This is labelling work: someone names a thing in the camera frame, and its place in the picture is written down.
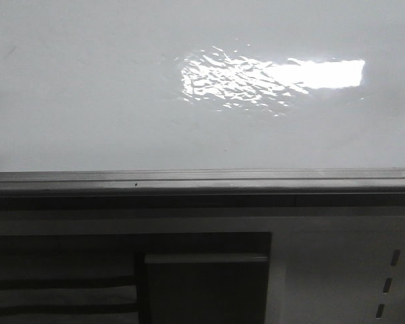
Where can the white whiteboard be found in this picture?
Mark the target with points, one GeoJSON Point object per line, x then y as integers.
{"type": "Point", "coordinates": [145, 104]}

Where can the dark cabinet box under desk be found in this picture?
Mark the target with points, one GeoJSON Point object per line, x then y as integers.
{"type": "Point", "coordinates": [134, 278]}

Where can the grey perforated metal desk frame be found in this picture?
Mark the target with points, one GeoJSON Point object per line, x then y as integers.
{"type": "Point", "coordinates": [326, 265]}

